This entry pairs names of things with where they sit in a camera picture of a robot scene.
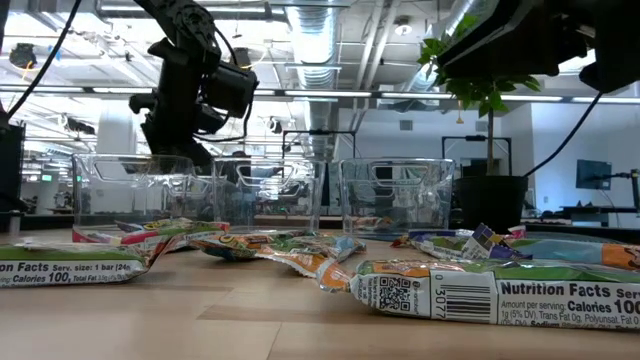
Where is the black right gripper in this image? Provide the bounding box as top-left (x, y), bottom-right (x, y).
top-left (436, 0), bottom-right (640, 94)

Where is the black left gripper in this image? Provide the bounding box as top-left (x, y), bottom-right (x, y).
top-left (128, 49), bottom-right (227, 169)

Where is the orange-ended granola bar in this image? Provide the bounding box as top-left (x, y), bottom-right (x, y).
top-left (258, 249), bottom-right (640, 332)
top-left (506, 236), bottom-right (640, 273)
top-left (188, 231), bottom-right (301, 264)
top-left (351, 215), bottom-right (402, 235)

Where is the blue-ended granola bar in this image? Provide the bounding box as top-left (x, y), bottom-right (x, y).
top-left (390, 222), bottom-right (533, 262)

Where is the white round column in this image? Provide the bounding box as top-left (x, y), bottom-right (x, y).
top-left (96, 111), bottom-right (138, 214)

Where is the green leafy plant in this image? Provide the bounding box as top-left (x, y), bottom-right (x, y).
top-left (416, 13), bottom-right (544, 177)

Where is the clear plastic bin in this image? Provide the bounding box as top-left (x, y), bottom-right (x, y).
top-left (338, 157), bottom-right (457, 241)
top-left (71, 152), bottom-right (218, 232)
top-left (211, 156), bottom-right (327, 234)

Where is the black round ceiling device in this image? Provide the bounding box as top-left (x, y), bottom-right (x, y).
top-left (8, 42), bottom-right (38, 70)
top-left (231, 46), bottom-right (253, 67)

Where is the black plant pot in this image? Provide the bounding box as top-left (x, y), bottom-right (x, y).
top-left (453, 174), bottom-right (530, 236)

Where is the black upright box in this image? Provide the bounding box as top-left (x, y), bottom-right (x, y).
top-left (0, 121), bottom-right (27, 214)

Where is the dark desk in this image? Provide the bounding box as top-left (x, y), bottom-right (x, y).
top-left (542, 203), bottom-right (640, 227)

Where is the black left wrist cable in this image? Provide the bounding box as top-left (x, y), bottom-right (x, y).
top-left (192, 24), bottom-right (254, 145)

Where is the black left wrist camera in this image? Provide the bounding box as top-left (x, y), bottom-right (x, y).
top-left (204, 61), bottom-right (259, 119)

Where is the black hanging cable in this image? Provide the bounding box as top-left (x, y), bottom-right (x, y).
top-left (521, 91), bottom-right (605, 179)
top-left (3, 0), bottom-right (84, 124)

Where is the black metal rack frame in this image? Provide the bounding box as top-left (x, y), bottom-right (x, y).
top-left (440, 134), bottom-right (513, 177)
top-left (281, 128), bottom-right (358, 162)

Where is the dark wall monitor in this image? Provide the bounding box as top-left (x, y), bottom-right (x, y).
top-left (575, 158), bottom-right (613, 191)

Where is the silver ceiling duct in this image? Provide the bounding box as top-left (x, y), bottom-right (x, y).
top-left (286, 0), bottom-right (347, 162)

